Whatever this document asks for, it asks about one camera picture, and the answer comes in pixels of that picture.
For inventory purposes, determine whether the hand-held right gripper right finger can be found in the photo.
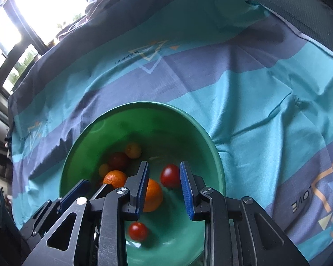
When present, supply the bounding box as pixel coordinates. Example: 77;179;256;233
179;161;310;266

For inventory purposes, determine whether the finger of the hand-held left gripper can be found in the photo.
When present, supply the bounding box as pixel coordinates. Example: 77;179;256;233
90;183;115;200
30;180;91;229

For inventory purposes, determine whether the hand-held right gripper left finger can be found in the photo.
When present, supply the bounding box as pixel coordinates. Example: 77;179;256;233
22;161;151;266

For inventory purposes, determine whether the orange kumquat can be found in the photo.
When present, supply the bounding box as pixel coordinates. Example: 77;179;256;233
142;179;164;213
103;170;127;189

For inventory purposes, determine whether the red cherry tomato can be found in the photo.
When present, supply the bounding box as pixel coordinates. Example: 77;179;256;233
108;152;130;172
160;164;181;189
128;222;149;241

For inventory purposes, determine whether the green bowl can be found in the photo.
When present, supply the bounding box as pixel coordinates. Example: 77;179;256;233
59;102;227;266

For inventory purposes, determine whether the yellow cherry tomato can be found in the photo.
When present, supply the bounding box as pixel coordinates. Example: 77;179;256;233
124;142;142;159
98;163;113;178

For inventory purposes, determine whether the teal striped blanket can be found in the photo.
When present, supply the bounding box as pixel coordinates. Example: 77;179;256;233
8;0;333;266

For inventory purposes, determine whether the window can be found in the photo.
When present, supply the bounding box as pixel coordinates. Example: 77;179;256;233
0;0;87;90

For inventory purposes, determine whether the pile of grey clothes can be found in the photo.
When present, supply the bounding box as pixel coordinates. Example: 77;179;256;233
57;0;145;41

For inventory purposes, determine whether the grey sofa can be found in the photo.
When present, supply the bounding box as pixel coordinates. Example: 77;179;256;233
227;0;333;59

